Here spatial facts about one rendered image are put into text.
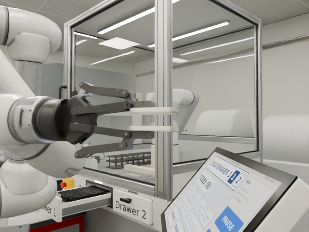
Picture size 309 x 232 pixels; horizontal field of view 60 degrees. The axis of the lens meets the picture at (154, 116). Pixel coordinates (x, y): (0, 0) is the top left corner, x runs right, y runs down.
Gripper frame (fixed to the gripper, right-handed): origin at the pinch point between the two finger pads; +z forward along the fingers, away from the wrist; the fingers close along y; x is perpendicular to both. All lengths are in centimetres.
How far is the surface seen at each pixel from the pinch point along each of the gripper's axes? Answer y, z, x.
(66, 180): -30, -107, 103
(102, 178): -25, -72, 93
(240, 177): -10.4, 9.7, 26.1
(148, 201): -30, -36, 77
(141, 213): -37, -40, 79
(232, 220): -17.1, 9.4, 15.6
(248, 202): -13.6, 12.2, 16.1
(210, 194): -15.8, 1.8, 32.1
